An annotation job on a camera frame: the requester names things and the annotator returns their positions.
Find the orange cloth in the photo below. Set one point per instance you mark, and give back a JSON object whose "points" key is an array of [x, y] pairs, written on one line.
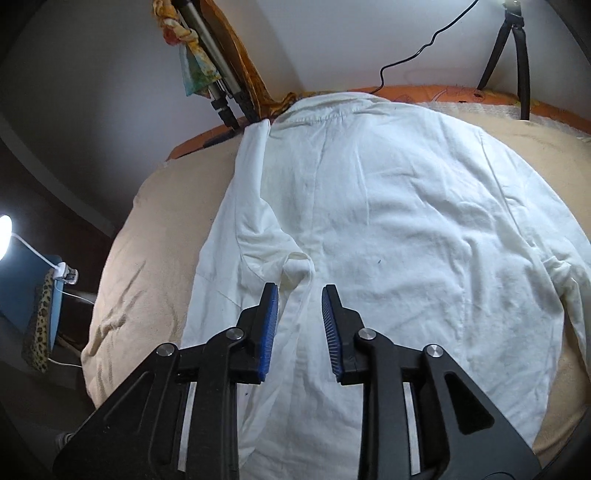
{"points": [[244, 60]]}

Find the white plug adapter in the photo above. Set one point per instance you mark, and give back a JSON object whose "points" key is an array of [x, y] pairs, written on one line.
{"points": [[65, 272]]}

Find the colourful floral cloth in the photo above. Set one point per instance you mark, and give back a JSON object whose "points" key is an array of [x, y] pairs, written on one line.
{"points": [[194, 69]]}

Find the white woven mat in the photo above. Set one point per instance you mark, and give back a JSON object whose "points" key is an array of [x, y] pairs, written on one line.
{"points": [[485, 110]]}

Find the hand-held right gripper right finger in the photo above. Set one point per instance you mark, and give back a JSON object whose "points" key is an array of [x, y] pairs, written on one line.
{"points": [[330, 332]]}

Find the orange printed bedsheet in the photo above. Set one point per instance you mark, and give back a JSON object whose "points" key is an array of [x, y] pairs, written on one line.
{"points": [[194, 143]]}

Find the beige blanket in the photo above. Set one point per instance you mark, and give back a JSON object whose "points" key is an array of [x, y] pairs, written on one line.
{"points": [[152, 240]]}

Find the round white lamp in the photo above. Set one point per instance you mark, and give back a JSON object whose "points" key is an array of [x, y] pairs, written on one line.
{"points": [[3, 242]]}

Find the leopard print cloth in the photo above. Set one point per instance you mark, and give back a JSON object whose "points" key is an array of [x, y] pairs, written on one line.
{"points": [[41, 332]]}

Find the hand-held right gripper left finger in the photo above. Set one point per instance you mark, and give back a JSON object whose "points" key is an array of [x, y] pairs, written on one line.
{"points": [[270, 323]]}

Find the small black tripod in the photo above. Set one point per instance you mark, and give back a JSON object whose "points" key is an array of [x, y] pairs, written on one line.
{"points": [[522, 69]]}

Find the white shirt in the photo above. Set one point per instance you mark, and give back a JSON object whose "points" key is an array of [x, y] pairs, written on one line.
{"points": [[392, 207]]}

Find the large silver tripod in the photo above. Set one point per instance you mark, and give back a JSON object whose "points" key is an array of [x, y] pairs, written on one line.
{"points": [[217, 69]]}

